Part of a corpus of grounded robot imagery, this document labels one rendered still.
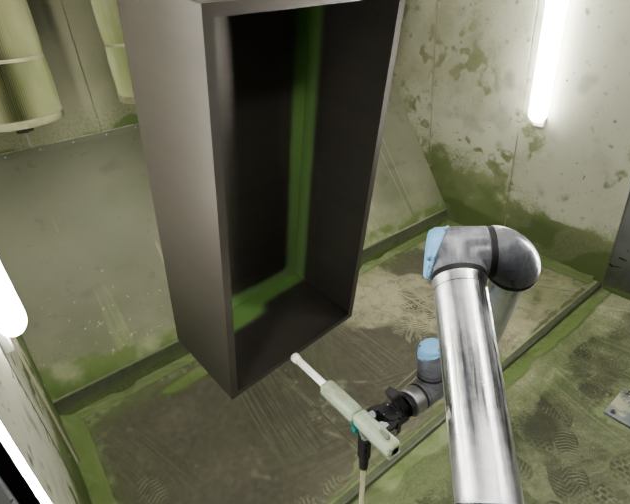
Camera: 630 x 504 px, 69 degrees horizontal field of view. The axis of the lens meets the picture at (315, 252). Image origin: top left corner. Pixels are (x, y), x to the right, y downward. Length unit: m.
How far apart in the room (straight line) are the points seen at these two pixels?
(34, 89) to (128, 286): 0.94
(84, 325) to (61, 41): 1.28
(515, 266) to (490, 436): 0.37
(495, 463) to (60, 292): 1.98
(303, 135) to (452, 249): 0.87
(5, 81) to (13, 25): 0.20
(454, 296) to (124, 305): 1.76
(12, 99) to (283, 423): 1.67
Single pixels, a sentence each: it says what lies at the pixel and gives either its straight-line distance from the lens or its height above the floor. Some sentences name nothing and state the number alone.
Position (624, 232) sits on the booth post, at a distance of 2.95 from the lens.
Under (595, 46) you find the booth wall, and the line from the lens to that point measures 2.81.
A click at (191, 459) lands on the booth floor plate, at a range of 2.07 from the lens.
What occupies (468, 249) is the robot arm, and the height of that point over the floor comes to 1.15.
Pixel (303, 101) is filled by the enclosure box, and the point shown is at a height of 1.31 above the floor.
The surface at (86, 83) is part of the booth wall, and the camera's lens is 2.54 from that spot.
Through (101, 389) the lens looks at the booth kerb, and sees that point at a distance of 2.41.
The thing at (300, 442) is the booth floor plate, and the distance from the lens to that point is 2.02.
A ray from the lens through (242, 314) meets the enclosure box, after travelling 1.89.
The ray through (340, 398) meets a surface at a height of 0.56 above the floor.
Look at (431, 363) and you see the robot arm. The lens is 1.51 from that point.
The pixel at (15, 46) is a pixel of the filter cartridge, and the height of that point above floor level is 1.54.
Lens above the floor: 1.65
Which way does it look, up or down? 30 degrees down
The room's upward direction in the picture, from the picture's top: 5 degrees counter-clockwise
